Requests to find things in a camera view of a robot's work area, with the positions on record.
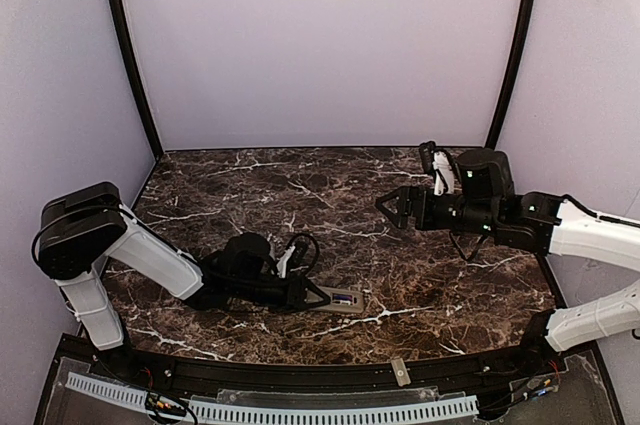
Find white AC remote control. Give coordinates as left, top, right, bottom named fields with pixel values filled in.
left=305, top=287, right=365, bottom=315

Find grey battery cover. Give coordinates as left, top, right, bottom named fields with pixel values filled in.
left=390, top=357, right=411, bottom=387

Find AA battery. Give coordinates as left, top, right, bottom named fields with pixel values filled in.
left=332, top=294, right=355, bottom=306

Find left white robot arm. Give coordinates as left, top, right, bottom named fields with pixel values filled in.
left=31, top=182, right=331, bottom=352

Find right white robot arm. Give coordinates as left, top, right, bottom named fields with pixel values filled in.
left=375, top=142, right=639, bottom=355

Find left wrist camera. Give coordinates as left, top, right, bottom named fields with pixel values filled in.
left=276, top=232, right=320, bottom=279

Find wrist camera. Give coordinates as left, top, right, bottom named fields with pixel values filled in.
left=276, top=232, right=320, bottom=279
left=418, top=141, right=457, bottom=196

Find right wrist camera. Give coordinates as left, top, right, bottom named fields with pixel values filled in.
left=418, top=141, right=457, bottom=196

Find white slotted cable duct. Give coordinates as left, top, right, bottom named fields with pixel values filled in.
left=65, top=372, right=479, bottom=425

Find black front table rail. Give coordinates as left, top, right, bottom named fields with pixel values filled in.
left=82, top=344, right=571, bottom=409

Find right black frame post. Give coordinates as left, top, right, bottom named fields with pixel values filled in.
left=484, top=0, right=535, bottom=149

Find black frame post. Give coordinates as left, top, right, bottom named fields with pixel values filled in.
left=484, top=0, right=535, bottom=149
left=108, top=0, right=164, bottom=161

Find left black frame post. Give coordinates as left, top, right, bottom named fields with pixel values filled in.
left=108, top=0, right=164, bottom=161

